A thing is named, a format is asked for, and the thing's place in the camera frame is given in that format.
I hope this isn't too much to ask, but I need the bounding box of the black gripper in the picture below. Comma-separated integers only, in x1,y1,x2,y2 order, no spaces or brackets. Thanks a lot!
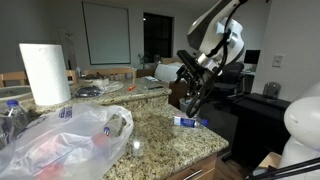
173,64,211,103

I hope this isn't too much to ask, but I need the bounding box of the translucent white plastic bag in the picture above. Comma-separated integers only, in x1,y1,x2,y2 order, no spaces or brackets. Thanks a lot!
0,103,135,180

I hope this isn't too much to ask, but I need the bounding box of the grey trash bin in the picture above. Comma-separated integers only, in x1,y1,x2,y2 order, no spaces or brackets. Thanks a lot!
178,97,195,114

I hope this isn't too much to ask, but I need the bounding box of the white bedding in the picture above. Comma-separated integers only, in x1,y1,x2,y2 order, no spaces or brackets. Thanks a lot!
153,62,184,84

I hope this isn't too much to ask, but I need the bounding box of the wooden headboard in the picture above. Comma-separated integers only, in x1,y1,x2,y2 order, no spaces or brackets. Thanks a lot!
160,57,183,65

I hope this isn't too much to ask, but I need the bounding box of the white paper sheet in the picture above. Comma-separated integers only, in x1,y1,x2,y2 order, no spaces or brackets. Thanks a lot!
144,75,160,83

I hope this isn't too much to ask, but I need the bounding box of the black office chair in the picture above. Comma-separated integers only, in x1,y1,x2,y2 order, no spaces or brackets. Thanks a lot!
213,61,245,98

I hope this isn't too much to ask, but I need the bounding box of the green house plant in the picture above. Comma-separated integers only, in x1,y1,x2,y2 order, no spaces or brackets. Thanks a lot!
138,52,153,70

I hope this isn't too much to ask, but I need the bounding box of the dark window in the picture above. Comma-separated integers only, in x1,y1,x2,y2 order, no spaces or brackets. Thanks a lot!
143,12,174,64

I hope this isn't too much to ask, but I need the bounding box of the black computer monitor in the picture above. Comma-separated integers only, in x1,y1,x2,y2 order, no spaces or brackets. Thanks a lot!
243,49,262,65

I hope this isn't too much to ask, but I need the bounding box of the white round placemat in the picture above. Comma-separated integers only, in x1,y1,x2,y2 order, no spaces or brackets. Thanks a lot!
99,81,125,94

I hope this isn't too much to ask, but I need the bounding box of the black low cabinet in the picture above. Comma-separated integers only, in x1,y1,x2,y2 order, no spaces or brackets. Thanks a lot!
229,92,296,168

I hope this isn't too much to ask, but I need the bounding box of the wide wooden slatted chair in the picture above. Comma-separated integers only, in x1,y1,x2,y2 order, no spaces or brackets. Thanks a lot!
83,67,138,81

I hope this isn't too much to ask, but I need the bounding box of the grey metal canister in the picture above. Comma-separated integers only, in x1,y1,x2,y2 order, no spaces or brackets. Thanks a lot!
262,81,282,100

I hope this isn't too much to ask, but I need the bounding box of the wooden base cabinet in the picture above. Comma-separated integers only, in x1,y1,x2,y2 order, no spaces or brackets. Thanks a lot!
164,153,219,180

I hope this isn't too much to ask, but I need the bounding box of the white bowl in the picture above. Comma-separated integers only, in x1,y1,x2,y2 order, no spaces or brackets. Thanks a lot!
79,74,111,88

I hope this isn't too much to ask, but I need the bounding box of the white projector screen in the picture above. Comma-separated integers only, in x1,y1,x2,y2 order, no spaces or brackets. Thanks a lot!
82,1,132,66

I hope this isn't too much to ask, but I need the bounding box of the dark glass lid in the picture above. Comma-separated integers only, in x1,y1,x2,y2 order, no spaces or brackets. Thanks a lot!
74,85,103,98

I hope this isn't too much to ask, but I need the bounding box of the light wooden board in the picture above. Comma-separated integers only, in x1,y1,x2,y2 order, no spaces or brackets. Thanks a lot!
258,151,283,169

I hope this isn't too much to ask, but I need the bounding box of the white paper towel roll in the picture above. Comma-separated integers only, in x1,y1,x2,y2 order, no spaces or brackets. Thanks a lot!
18,43,72,106

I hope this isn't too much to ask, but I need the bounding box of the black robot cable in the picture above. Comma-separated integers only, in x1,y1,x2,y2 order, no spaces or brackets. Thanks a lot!
185,0,249,118

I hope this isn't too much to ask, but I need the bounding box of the white light switch plate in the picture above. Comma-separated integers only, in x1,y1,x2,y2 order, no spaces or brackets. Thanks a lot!
272,54,285,69

